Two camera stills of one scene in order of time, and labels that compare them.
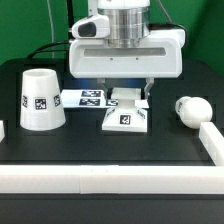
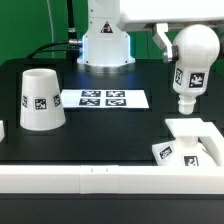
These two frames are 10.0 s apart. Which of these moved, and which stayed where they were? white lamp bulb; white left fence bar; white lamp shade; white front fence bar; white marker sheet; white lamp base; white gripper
Moved: white lamp base; white gripper; white lamp bulb
Stayed: white marker sheet; white left fence bar; white front fence bar; white lamp shade
